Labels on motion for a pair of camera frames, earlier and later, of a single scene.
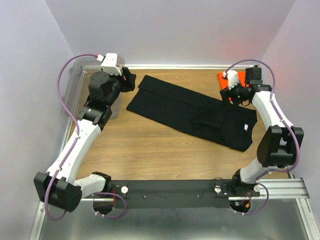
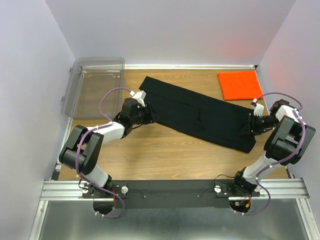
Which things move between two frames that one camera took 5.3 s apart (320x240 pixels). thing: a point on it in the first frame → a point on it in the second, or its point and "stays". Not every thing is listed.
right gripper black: [224, 96] → [247, 130]
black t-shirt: [205, 114] stays
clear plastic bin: [76, 89] stays
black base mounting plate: [169, 194] stays
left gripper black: [129, 84] → [151, 117]
